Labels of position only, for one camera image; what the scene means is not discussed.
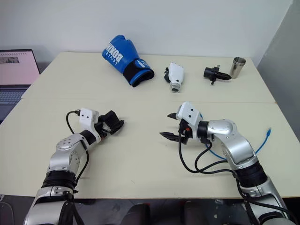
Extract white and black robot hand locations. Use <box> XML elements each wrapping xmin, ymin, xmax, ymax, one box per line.
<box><xmin>163</xmin><ymin>61</ymin><xmax>185</xmax><ymax>94</ymax></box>

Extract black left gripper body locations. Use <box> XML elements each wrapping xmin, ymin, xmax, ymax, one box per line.
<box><xmin>95</xmin><ymin>114</ymin><xmax>111</xmax><ymax>141</ymax></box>

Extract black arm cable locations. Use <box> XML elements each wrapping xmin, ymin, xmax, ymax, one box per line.
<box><xmin>178</xmin><ymin>132</ymin><xmax>235</xmax><ymax>174</ymax></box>
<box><xmin>66</xmin><ymin>109</ymin><xmax>90</xmax><ymax>188</ymax></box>

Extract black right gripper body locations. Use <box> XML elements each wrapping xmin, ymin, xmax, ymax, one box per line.
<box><xmin>177</xmin><ymin>118</ymin><xmax>195</xmax><ymax>145</ymax></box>

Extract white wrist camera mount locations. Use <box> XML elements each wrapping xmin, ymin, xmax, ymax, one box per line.
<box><xmin>79</xmin><ymin>108</ymin><xmax>102</xmax><ymax>143</ymax></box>
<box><xmin>176</xmin><ymin>101</ymin><xmax>203</xmax><ymax>139</ymax></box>

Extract blue boxing glove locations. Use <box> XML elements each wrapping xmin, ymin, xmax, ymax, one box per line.
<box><xmin>101</xmin><ymin>34</ymin><xmax>155</xmax><ymax>88</ymax></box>

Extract open laptop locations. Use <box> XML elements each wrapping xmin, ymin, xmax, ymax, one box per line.
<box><xmin>0</xmin><ymin>49</ymin><xmax>41</xmax><ymax>124</ymax></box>

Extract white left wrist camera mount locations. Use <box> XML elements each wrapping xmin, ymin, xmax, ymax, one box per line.
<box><xmin>79</xmin><ymin>108</ymin><xmax>102</xmax><ymax>143</ymax></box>

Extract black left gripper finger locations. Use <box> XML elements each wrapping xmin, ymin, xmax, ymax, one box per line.
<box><xmin>108</xmin><ymin>120</ymin><xmax>125</xmax><ymax>135</ymax></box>
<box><xmin>104</xmin><ymin>111</ymin><xmax>120</xmax><ymax>128</ymax></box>

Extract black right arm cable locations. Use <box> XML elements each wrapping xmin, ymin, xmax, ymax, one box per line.
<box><xmin>178</xmin><ymin>132</ymin><xmax>235</xmax><ymax>174</ymax></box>

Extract black plastic gripper part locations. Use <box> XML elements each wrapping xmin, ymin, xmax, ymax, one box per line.
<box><xmin>203</xmin><ymin>65</ymin><xmax>232</xmax><ymax>86</ymax></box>

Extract steel cup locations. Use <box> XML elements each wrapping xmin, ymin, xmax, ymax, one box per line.
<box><xmin>229</xmin><ymin>56</ymin><xmax>247</xmax><ymax>79</ymax></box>

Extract blue Ethernet cable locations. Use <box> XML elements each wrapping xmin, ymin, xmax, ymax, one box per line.
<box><xmin>199</xmin><ymin>113</ymin><xmax>272</xmax><ymax>162</ymax></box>

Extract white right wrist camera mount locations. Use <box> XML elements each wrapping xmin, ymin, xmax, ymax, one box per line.
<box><xmin>176</xmin><ymin>101</ymin><xmax>203</xmax><ymax>139</ymax></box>

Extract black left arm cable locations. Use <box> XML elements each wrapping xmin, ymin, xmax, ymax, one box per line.
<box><xmin>66</xmin><ymin>109</ymin><xmax>90</xmax><ymax>188</ymax></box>

